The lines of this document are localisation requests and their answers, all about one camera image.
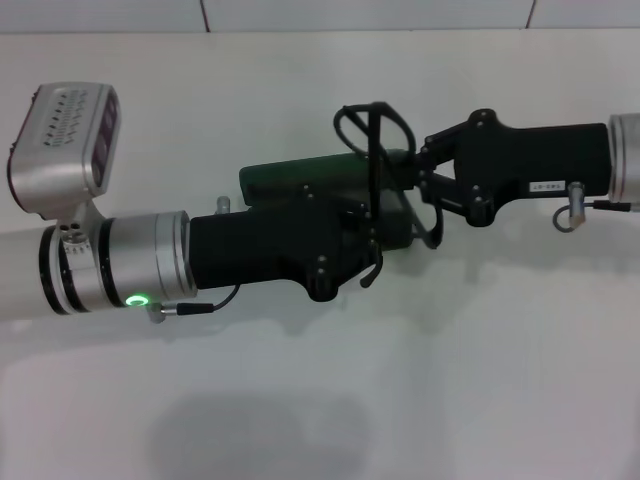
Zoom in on left gripper plug with cable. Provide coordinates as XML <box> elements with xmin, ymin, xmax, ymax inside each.
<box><xmin>146</xmin><ymin>196</ymin><xmax>242</xmax><ymax>325</ymax></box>

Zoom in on right gripper plug with cable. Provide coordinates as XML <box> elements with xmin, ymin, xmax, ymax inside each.
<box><xmin>551</xmin><ymin>180</ymin><xmax>634</xmax><ymax>234</ymax></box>

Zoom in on black glasses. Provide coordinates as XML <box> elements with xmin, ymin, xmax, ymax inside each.
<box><xmin>333</xmin><ymin>101</ymin><xmax>446</xmax><ymax>289</ymax></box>

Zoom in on gripper plug with cable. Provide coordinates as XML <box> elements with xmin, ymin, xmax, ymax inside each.
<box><xmin>146</xmin><ymin>196</ymin><xmax>242</xmax><ymax>325</ymax></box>
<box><xmin>551</xmin><ymin>180</ymin><xmax>634</xmax><ymax>234</ymax></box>

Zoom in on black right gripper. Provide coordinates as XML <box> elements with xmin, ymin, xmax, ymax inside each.
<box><xmin>418</xmin><ymin>108</ymin><xmax>614</xmax><ymax>229</ymax></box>

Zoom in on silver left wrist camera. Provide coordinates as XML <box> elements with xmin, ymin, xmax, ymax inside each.
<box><xmin>7</xmin><ymin>82</ymin><xmax>123</xmax><ymax>222</ymax></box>

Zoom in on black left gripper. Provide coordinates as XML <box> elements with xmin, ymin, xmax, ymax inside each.
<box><xmin>188</xmin><ymin>184</ymin><xmax>417</xmax><ymax>304</ymax></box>

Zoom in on green glasses case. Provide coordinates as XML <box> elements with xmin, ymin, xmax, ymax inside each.
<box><xmin>238</xmin><ymin>148</ymin><xmax>416</xmax><ymax>251</ymax></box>

